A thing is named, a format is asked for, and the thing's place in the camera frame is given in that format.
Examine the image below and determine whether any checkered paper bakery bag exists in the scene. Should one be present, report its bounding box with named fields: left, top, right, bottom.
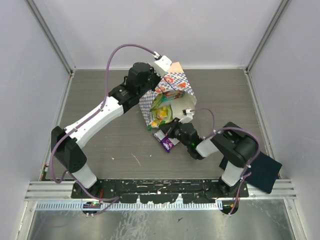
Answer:
left=139, top=62, right=197, bottom=130

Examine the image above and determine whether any yellow green Fox's candy bag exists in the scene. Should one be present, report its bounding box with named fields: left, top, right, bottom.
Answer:
left=147, top=93, right=173, bottom=130

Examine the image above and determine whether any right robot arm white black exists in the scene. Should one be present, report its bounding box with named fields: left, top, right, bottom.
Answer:
left=159, top=120, right=260, bottom=197

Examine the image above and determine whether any orange candy bag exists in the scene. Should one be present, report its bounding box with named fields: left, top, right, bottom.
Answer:
left=163, top=90, right=185, bottom=102

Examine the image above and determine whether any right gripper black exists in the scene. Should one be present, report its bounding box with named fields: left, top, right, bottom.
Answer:
left=159, top=116, right=191, bottom=148

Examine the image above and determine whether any dark blue cloth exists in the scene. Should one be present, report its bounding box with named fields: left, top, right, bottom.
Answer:
left=219, top=149, right=283, bottom=195

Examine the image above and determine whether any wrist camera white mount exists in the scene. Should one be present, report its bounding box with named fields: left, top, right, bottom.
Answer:
left=151, top=55, right=173, bottom=78
left=178, top=109, right=195, bottom=124

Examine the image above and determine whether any slotted cable duct rail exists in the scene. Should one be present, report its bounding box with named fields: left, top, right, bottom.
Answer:
left=35, top=200, right=223, bottom=211

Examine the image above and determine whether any small purple snack packet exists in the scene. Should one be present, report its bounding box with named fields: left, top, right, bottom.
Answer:
left=153, top=130, right=180, bottom=153

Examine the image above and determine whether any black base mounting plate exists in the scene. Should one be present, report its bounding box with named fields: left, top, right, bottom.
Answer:
left=71, top=178, right=250, bottom=205

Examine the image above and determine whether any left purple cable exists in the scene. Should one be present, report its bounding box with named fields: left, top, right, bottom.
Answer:
left=48, top=44, right=161, bottom=216

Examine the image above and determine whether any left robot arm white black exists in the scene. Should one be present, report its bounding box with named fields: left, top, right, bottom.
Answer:
left=51, top=60, right=170, bottom=198

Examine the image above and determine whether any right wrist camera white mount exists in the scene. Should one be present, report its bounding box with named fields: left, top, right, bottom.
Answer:
left=178, top=109, right=195, bottom=124

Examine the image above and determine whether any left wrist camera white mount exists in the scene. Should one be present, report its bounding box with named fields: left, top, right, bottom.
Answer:
left=151, top=55, right=173, bottom=78

